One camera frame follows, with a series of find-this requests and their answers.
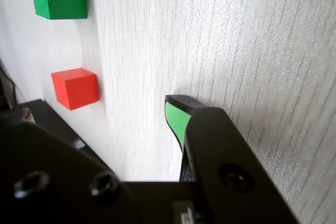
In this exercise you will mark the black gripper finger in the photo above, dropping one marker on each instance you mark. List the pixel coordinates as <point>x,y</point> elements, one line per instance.
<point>223,155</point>
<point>52,182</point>

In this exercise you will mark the red wooden cube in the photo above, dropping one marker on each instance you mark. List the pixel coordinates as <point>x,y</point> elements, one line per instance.
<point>76,90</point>

